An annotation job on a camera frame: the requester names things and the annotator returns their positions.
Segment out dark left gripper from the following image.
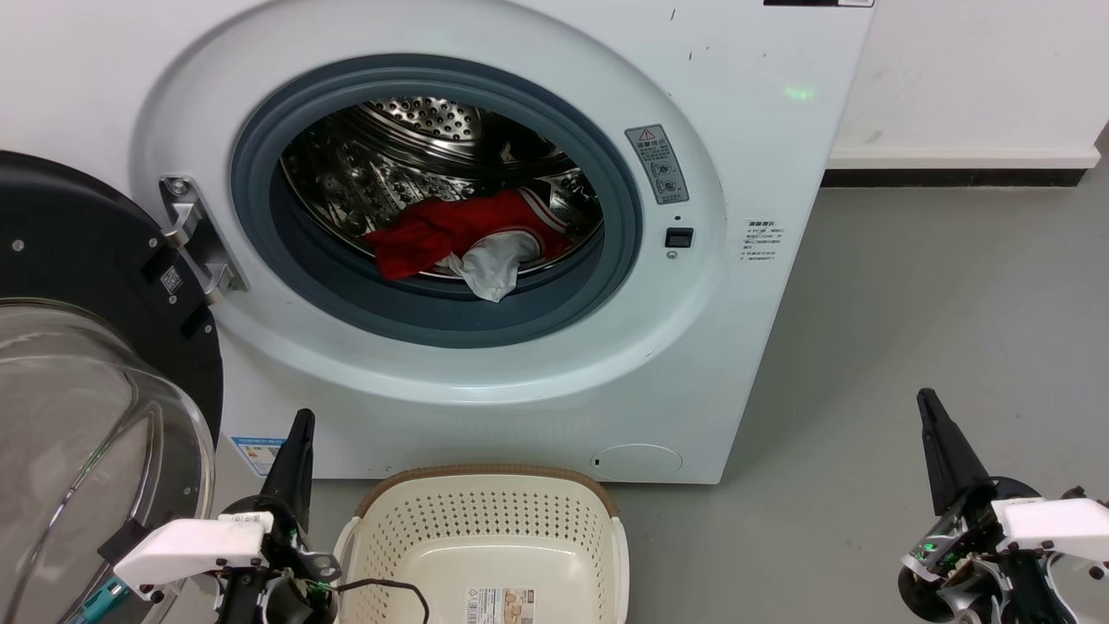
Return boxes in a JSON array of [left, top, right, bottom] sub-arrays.
[[217, 411, 341, 583]]

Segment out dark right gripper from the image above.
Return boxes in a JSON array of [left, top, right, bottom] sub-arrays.
[[901, 389, 1041, 590]]

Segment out red garment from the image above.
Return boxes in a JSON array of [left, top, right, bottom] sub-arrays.
[[362, 188, 573, 281]]

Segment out white grey garment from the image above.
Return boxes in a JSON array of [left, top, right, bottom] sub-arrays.
[[436, 230, 542, 303]]

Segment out cream plastic laundry basket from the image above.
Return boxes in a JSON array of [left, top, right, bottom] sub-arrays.
[[332, 465, 631, 624]]

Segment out printed product label sticker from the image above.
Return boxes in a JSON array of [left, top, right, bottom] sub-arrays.
[[464, 587, 536, 624]]

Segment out stainless steel washing machine drum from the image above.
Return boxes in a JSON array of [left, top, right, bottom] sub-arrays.
[[279, 95, 605, 280]]

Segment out black glass washer door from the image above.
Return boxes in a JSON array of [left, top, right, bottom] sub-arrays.
[[0, 150, 224, 624]]

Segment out blue energy label sticker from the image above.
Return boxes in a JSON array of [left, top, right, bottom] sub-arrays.
[[230, 436, 287, 478]]

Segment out grey rubber door gasket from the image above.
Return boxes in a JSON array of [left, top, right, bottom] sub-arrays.
[[230, 54, 644, 349]]

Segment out white front-load washing machine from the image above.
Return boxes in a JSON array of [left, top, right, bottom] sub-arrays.
[[0, 0, 878, 484]]

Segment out teal connector plug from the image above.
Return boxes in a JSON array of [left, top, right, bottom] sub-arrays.
[[69, 576, 131, 624]]

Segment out metal door hinge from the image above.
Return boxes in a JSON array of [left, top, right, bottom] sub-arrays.
[[159, 175, 250, 306]]

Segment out small printed text sticker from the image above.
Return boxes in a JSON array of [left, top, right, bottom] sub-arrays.
[[741, 218, 785, 263]]

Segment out white and black baseboard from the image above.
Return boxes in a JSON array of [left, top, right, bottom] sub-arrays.
[[821, 143, 1101, 189]]

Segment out round white filter cover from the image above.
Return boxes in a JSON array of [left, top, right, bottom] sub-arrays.
[[591, 444, 684, 479]]

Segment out grey warning label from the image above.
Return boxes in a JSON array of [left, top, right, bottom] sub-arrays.
[[625, 124, 691, 206]]

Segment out thin black cable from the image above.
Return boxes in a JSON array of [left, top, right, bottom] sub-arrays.
[[336, 578, 431, 624]]

